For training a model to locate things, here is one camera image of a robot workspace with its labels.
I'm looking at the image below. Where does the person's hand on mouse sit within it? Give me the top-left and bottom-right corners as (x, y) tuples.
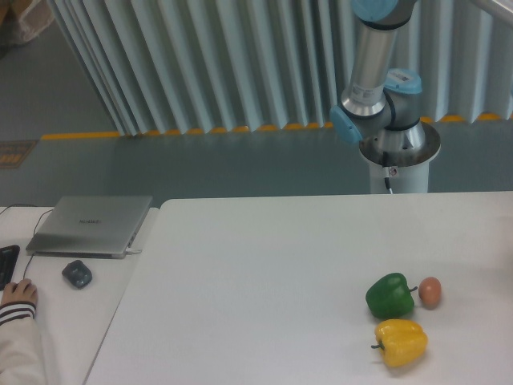
(1, 278), (38, 322)

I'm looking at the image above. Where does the white striped sleeve forearm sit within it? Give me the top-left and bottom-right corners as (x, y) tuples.
(1, 302), (47, 384)

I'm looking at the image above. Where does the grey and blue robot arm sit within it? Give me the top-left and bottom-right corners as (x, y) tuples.
(330, 1), (512, 163)

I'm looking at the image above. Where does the black keyboard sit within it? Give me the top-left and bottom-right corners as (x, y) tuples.
(0, 245), (20, 291)

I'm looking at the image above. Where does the silver closed laptop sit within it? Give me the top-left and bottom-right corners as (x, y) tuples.
(26, 196), (152, 259)

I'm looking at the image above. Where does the white corrugated folding screen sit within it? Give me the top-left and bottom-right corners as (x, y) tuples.
(50, 1), (512, 136)

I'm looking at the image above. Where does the cardboard box with plastic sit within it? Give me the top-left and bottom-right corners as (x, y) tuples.
(1, 0), (55, 59)

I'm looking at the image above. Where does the green bell pepper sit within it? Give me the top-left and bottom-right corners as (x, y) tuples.
(366, 273), (418, 320)

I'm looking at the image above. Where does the yellow bell pepper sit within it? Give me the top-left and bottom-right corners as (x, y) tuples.
(371, 319), (428, 367)

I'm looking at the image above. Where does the brown egg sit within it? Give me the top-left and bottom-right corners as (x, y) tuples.
(418, 277), (442, 309)

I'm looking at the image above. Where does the black mouse cable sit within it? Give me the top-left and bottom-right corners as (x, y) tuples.
(0, 203), (55, 282)

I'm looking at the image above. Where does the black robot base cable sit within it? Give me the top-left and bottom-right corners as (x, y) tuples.
(380, 151), (396, 196)

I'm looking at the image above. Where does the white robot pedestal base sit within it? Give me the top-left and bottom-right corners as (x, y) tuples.
(359, 121), (441, 194)

